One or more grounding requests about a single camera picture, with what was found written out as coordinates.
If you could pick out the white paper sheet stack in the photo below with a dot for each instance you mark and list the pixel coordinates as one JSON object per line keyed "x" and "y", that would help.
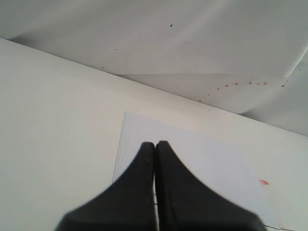
{"x": 220, "y": 166}

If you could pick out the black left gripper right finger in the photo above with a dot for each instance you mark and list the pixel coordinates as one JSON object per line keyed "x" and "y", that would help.
{"x": 186, "y": 204}

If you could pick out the white backdrop cloth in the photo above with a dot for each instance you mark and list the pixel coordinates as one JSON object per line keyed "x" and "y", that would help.
{"x": 249, "y": 57}

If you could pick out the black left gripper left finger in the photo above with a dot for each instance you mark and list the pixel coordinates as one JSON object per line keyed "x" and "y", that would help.
{"x": 127, "y": 205}

